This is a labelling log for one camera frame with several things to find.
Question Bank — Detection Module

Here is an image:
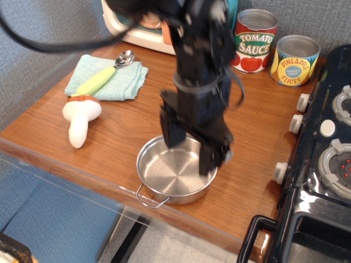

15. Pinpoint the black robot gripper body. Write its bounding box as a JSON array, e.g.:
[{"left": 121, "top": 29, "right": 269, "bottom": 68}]
[{"left": 160, "top": 75, "right": 234, "bottom": 153}]

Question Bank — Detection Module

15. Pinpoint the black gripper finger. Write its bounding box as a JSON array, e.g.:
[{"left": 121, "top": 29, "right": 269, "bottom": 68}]
[
  {"left": 160, "top": 109, "right": 186, "bottom": 148},
  {"left": 199, "top": 144, "right": 228, "bottom": 175}
]

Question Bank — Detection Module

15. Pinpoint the stainless steel pan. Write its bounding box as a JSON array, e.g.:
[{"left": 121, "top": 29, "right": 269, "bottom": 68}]
[{"left": 135, "top": 134, "right": 218, "bottom": 208}]

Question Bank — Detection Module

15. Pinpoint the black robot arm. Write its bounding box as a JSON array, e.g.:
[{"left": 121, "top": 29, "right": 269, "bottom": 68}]
[{"left": 107, "top": 1, "right": 235, "bottom": 175}]

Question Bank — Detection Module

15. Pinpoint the light blue folded cloth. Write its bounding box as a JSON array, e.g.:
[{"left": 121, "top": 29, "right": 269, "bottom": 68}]
[{"left": 64, "top": 54, "right": 149, "bottom": 101}]

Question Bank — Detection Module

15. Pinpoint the teal toy microwave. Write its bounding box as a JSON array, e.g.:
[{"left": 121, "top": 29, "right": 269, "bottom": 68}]
[{"left": 102, "top": 1, "right": 236, "bottom": 60}]

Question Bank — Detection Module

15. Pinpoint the tomato sauce can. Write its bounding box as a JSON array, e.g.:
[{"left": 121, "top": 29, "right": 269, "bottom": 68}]
[{"left": 231, "top": 9, "right": 279, "bottom": 73}]

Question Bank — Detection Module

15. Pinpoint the plush white mushroom toy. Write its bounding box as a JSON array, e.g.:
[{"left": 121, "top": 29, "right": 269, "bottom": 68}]
[{"left": 62, "top": 95, "right": 102, "bottom": 148}]

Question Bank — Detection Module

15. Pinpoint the pineapple slices can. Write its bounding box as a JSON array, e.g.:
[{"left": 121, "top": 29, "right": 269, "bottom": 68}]
[{"left": 270, "top": 35, "right": 321, "bottom": 87}]

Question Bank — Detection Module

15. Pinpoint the black toy stove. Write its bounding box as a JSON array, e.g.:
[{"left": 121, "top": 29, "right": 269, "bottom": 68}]
[{"left": 237, "top": 44, "right": 350, "bottom": 262}]

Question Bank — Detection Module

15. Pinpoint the spoon with green handle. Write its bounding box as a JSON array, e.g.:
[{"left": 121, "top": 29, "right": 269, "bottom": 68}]
[{"left": 71, "top": 50, "right": 135, "bottom": 97}]

